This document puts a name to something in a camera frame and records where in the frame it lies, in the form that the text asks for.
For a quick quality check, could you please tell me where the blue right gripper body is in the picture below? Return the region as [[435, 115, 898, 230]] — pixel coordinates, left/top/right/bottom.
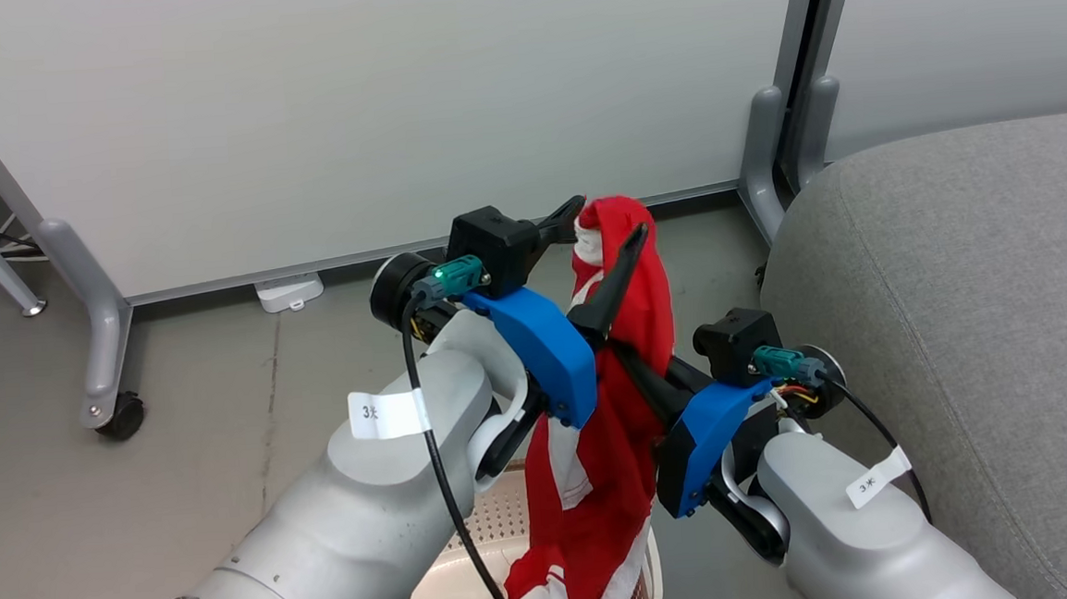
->
[[650, 377, 786, 520]]

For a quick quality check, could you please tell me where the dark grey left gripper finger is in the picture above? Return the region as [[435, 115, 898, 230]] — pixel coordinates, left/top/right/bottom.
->
[[562, 222, 657, 352], [527, 194, 592, 268]]

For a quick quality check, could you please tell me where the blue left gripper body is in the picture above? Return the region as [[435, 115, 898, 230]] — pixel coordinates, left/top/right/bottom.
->
[[461, 281, 602, 436]]

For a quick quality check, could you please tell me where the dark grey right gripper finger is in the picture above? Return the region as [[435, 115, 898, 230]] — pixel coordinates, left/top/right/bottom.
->
[[610, 338, 691, 440], [669, 353, 722, 399]]

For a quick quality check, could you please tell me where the red and white garment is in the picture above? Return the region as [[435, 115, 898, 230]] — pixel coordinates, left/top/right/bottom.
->
[[440, 191, 692, 599]]

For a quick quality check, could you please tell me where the cream perforated laundry basket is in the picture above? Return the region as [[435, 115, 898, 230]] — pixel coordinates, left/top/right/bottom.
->
[[359, 454, 666, 599]]

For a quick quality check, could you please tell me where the wide white partition panel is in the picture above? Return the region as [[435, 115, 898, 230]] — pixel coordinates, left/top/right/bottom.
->
[[0, 0, 850, 434]]

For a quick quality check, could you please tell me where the white plastic floor box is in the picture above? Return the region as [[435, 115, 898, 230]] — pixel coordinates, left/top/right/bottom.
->
[[254, 273, 326, 315]]

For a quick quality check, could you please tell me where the grey fabric sofa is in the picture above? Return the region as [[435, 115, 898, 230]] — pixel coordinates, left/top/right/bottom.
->
[[750, 109, 1067, 599]]

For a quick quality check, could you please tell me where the black caster wheel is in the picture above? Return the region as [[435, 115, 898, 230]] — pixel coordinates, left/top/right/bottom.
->
[[94, 390, 148, 445]]

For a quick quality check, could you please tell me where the narrow white partition panel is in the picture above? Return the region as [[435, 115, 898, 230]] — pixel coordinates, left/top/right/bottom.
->
[[770, 0, 1067, 197]]

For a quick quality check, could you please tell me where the green right cable connector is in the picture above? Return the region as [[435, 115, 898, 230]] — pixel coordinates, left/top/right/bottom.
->
[[751, 341, 828, 391]]

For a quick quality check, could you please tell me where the green cable connector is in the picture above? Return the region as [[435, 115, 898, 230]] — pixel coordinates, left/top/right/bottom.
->
[[751, 341, 828, 391], [409, 253, 494, 309]]

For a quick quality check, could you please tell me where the green left cable connector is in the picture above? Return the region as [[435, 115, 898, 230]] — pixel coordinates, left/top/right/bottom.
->
[[409, 253, 494, 309]]

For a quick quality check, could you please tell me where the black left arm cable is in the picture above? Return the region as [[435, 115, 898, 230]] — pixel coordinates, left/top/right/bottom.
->
[[399, 281, 525, 599]]

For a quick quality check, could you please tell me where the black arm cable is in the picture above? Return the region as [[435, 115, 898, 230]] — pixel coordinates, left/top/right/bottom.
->
[[816, 370, 935, 531], [399, 281, 525, 599]]

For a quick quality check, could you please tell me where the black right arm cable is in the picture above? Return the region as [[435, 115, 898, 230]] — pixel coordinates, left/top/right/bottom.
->
[[816, 370, 935, 531]]

